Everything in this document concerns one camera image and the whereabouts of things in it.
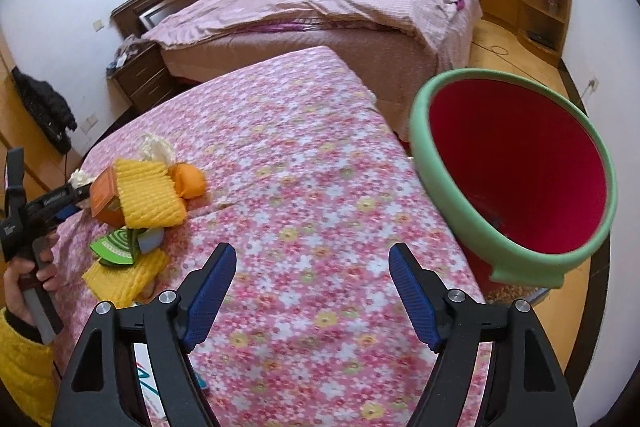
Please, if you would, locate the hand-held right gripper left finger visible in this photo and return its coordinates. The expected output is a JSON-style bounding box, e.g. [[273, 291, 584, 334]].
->
[[52, 243, 238, 427]]

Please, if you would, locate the white printed carton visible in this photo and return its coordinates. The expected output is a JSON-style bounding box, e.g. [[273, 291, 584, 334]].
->
[[131, 342, 162, 404]]

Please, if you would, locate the green and blue toy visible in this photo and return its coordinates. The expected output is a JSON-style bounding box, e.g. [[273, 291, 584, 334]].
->
[[89, 228, 140, 269]]

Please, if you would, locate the beige plush toy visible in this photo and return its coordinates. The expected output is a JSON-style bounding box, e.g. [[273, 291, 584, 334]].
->
[[127, 133, 177, 166]]

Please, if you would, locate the thin floor cable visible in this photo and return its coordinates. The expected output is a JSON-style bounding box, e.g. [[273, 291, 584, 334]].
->
[[471, 41, 523, 58]]

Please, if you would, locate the green rimmed red bin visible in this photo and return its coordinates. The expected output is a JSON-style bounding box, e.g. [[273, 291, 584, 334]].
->
[[409, 68, 619, 291]]

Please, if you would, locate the clutter pile on nightstand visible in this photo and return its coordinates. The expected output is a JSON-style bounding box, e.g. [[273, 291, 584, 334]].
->
[[105, 34, 151, 75]]

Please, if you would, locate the person's left forearm yellow sleeve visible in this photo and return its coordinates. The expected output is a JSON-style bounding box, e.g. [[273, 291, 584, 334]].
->
[[0, 306, 57, 427]]

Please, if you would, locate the light blue wrapper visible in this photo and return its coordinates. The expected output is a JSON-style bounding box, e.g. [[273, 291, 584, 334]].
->
[[136, 227, 167, 254]]

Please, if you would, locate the dark wooden nightstand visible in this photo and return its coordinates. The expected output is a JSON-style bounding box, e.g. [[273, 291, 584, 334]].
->
[[106, 42, 177, 114]]

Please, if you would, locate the bed base with brown skirt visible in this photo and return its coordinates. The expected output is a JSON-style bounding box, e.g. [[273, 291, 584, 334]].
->
[[159, 18, 475, 142]]

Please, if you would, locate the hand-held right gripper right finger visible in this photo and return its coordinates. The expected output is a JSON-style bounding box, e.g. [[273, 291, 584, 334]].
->
[[387, 243, 578, 427]]

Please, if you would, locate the small white crumpled tissue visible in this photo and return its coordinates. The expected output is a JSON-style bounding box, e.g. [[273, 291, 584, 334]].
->
[[67, 169, 97, 188]]

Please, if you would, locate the small yellow foam net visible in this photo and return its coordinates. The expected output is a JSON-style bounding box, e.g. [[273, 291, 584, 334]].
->
[[81, 249, 171, 306]]

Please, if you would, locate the pink floral sheet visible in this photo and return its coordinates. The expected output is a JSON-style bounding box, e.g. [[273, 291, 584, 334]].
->
[[50, 44, 493, 427]]

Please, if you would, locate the black jacket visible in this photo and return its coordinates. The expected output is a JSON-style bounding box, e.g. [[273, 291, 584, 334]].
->
[[12, 67, 79, 156]]

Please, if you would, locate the person's left hand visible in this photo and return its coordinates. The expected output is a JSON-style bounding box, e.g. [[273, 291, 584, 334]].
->
[[4, 243, 60, 329]]

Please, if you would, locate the orange fruit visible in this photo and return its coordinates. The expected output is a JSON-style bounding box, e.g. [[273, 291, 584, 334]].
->
[[169, 163, 207, 200]]

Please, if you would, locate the orange cardboard box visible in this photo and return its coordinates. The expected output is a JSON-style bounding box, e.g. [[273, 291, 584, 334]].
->
[[89, 167, 124, 219]]

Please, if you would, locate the large yellow foam net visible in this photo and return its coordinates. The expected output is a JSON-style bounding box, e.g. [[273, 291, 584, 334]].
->
[[114, 158, 187, 229]]

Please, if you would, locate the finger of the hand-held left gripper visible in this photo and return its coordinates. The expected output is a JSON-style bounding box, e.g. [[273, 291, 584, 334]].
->
[[27, 186, 93, 210], [47, 203, 83, 223]]

